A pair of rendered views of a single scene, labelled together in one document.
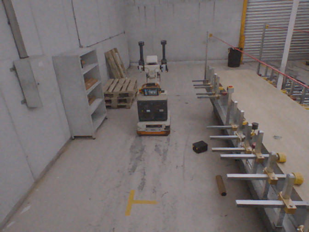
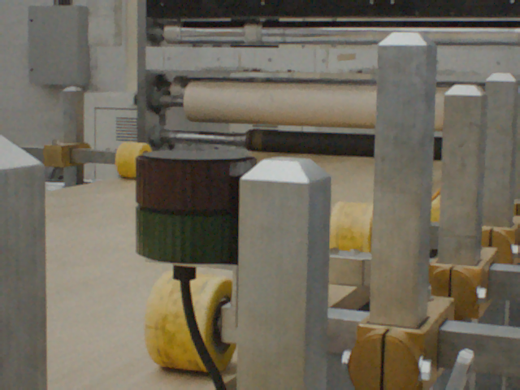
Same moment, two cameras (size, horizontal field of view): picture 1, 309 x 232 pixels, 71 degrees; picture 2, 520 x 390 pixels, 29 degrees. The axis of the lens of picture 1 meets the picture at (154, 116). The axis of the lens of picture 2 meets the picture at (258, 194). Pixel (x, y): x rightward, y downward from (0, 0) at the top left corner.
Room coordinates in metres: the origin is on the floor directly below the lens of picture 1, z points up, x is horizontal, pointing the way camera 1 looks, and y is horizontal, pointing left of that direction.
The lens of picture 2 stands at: (2.22, -0.76, 1.15)
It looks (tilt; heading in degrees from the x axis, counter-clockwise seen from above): 7 degrees down; 196
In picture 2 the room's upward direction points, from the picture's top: 1 degrees clockwise
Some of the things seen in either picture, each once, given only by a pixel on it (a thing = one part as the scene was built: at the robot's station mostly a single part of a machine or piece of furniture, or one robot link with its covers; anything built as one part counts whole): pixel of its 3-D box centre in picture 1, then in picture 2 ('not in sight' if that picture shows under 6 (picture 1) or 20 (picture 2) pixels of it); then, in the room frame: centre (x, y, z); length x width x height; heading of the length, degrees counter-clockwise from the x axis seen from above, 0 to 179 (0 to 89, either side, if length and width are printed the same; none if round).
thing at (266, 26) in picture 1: (262, 52); not in sight; (4.45, -2.25, 1.25); 0.15 x 0.08 x 1.10; 175
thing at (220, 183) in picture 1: (220, 185); not in sight; (2.11, -0.80, 0.04); 0.30 x 0.08 x 0.08; 175
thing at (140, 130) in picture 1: (154, 121); not in sight; (3.81, 0.01, 0.16); 0.67 x 0.64 x 0.25; 174
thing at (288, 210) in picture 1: (286, 202); (497, 242); (0.99, -0.80, 0.95); 0.14 x 0.06 x 0.05; 175
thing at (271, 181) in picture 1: (270, 175); (461, 282); (1.24, -0.83, 0.95); 0.14 x 0.06 x 0.05; 175
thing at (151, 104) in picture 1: (152, 102); not in sight; (3.72, 0.02, 0.59); 0.55 x 0.34 x 0.83; 84
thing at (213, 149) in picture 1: (234, 150); not in sight; (1.73, -0.76, 0.84); 0.43 x 0.03 x 0.04; 85
